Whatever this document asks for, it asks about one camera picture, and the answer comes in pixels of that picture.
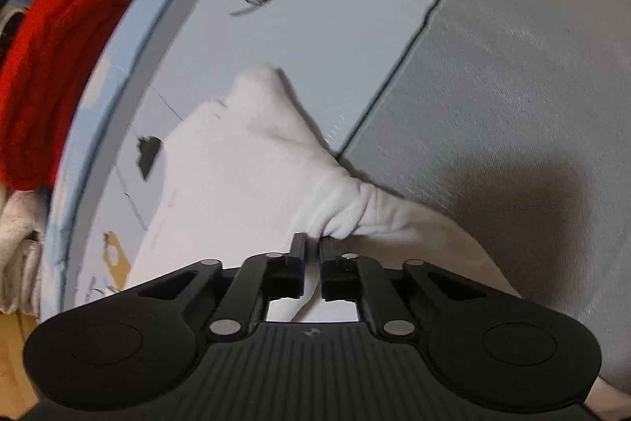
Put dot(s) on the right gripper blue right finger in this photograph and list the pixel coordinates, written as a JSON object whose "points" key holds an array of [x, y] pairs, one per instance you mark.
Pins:
{"points": [[365, 282]]}

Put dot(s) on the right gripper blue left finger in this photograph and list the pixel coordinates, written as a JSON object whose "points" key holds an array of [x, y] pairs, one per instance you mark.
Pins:
{"points": [[261, 279]]}

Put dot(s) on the white long-sleeve baby shirt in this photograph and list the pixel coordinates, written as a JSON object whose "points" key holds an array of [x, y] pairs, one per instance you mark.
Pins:
{"points": [[245, 174]]}

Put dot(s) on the cream folded blanket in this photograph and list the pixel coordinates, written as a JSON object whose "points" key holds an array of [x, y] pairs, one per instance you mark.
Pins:
{"points": [[23, 229]]}

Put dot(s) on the deer print bed sheet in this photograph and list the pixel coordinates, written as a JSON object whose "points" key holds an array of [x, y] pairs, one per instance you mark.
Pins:
{"points": [[338, 54]]}

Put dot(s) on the red folded blanket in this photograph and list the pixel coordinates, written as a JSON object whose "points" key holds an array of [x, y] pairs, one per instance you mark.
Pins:
{"points": [[42, 79]]}

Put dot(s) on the wooden bed frame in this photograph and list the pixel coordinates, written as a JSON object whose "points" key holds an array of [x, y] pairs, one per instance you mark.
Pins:
{"points": [[16, 393]]}

